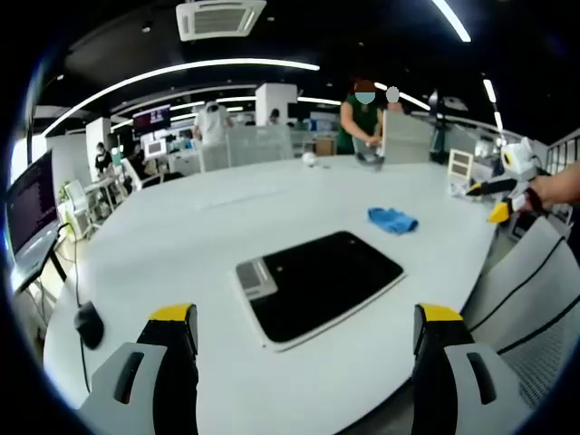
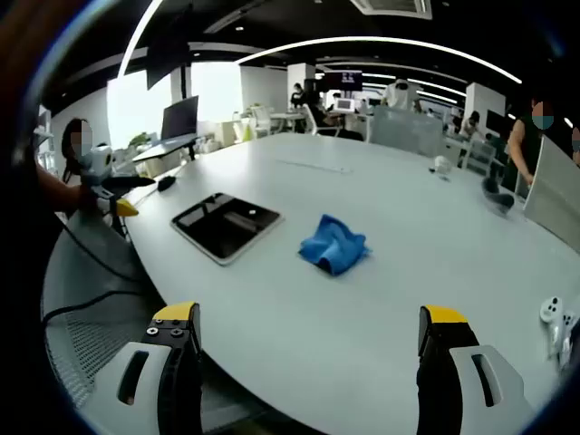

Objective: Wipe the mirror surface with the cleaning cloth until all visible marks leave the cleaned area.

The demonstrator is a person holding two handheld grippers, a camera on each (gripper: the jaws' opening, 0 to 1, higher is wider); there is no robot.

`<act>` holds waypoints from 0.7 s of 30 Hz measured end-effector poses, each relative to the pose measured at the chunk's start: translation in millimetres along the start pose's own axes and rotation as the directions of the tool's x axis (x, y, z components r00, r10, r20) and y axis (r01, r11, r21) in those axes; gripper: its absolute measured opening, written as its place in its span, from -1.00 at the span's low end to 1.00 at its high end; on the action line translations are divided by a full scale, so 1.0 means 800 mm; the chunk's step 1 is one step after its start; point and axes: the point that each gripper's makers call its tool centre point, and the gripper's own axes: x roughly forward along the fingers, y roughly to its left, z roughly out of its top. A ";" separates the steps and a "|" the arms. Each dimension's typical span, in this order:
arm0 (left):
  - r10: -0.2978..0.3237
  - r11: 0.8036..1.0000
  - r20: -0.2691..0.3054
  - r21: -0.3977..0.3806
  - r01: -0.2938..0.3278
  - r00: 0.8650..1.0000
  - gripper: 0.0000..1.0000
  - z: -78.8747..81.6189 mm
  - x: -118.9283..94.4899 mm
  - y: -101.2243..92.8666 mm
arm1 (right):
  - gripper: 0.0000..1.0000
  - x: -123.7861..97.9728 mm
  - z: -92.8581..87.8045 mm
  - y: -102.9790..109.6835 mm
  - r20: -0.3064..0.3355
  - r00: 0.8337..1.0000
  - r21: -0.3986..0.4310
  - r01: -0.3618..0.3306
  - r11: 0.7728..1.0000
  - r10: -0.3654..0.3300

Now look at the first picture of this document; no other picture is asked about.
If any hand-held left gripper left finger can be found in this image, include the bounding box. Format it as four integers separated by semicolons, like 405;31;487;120
75;303;201;435

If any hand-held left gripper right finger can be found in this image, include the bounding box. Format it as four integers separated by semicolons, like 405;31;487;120
411;303;535;435

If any blue cleaning cloth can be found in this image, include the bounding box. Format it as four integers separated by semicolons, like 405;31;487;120
366;207;420;237

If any person's right hand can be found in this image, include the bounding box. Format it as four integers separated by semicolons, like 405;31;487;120
522;177;557;213

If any white framed panel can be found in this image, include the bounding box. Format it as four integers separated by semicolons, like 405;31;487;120
447;148;475;181

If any black computer mouse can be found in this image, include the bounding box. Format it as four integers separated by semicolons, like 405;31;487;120
72;299;106;351

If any black tripod stand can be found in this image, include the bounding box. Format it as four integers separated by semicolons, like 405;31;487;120
429;87;469;165

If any white mesh office chair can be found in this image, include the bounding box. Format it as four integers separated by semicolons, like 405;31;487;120
460;216;580;410

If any grey upright box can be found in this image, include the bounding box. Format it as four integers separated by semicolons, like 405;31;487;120
382;109;432;166

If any black monitor stand desk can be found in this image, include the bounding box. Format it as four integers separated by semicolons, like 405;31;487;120
11;233;70;296

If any dark device on table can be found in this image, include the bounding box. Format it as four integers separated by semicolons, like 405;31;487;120
354;150;387;172

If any straight ceiling light strip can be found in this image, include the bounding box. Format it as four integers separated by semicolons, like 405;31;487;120
430;0;473;44

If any dark computer monitor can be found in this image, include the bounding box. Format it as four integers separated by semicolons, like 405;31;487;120
5;149;61;273

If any small white framed screen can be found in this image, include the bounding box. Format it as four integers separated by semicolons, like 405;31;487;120
144;137;169;158

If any white mesh partition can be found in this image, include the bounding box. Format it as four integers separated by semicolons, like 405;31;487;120
224;123;294;168

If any long curved ceiling light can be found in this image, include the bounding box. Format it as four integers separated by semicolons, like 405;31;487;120
43;58;321;137

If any white ceiling air conditioner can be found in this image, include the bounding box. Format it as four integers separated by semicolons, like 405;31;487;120
175;0;268;44

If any wall display screen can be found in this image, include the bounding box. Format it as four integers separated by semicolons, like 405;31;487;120
131;104;173;134

